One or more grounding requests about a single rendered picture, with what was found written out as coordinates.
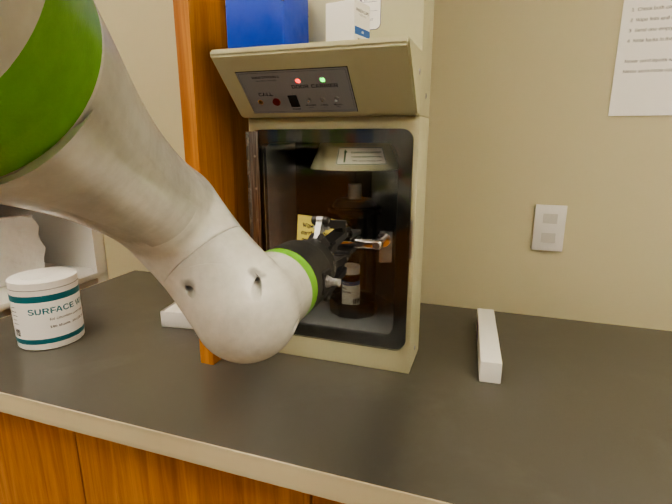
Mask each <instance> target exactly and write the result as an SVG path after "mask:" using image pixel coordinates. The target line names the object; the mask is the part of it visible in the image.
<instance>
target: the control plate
mask: <svg viewBox="0 0 672 504"><path fill-rule="evenodd" d="M235 74H236V76H237V78H238V80H239V82H240V84H241V86H242V88H243V90H244V92H245V94H246V96H247V99H248V101H249V103H250V105H251V107H252V109H253V111H254V113H303V112H353V111H358V108H357V104H356V100H355V96H354V92H353V88H352V84H351V80H350V76H349V72H348V68H347V66H341V67H322V68H303V69H285V70H266V71H247V72H235ZM320 77H324V78H325V79H326V81H325V82H324V83H322V82H320V80H319V78H320ZM295 78H299V79H300V80H301V83H300V84H297V83H296V82H295ZM288 95H296V96H297V99H298V101H299V104H300V107H292V106H291V104H290V101H289V99H288ZM308 97H309V98H311V100H312V101H311V102H309V103H308V102H307V100H306V99H307V98H308ZM321 97H323V98H325V101H324V102H321V100H320V98H321ZM334 97H338V98H339V101H337V102H335V100H334ZM274 98H277V99H279V100H280V102H281V104H280V105H279V106H276V105H274V104H273V102H272V101H273V99H274ZM258 100H262V101H263V102H264V104H263V105H261V104H259V103H258Z"/></svg>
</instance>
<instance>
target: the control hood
mask: <svg viewBox="0 0 672 504"><path fill-rule="evenodd" d="M210 57H211V59H212V61H213V63H214V64H215V66H216V68H217V70H218V72H219V74H220V76H221V78H222V80H223V82H224V84H225V86H226V87H227V89H228V91H229V93H230V95H231V97H232V99H233V101H234V103H235V105H236V107H237V109H238V110H239V112H240V114H241V116H242V117H243V118H294V117H355V116H416V115H418V114H420V93H421V69H422V51H421V50H420V49H419V48H418V46H417V45H416V44H415V43H414V42H413V41H412V40H411V38H410V37H409V36H396V37H382V38H368V39H355V40H341V41H327V42H313V43H299V44H285V45H271V46H258V47H244V48H230V49H216V50H211V52H210ZM341 66H347V68H348V72H349V76H350V80H351V84H352V88H353V92H354V96H355V100H356V104H357V108H358V111H353V112H303V113H254V111H253V109H252V107H251V105H250V103H249V101H248V99H247V96H246V94H245V92H244V90H243V88H242V86H241V84H240V82H239V80H238V78H237V76H236V74H235V72H247V71H266V70H285V69H303V68H322V67H341Z"/></svg>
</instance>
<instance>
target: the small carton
mask: <svg viewBox="0 0 672 504"><path fill-rule="evenodd" d="M368 38H370V7H369V6H367V5H366V4H364V3H362V2H360V1H358V0H344V1H338V2H333V3H327V4H326V42H327V41H341V40H355V39H368Z"/></svg>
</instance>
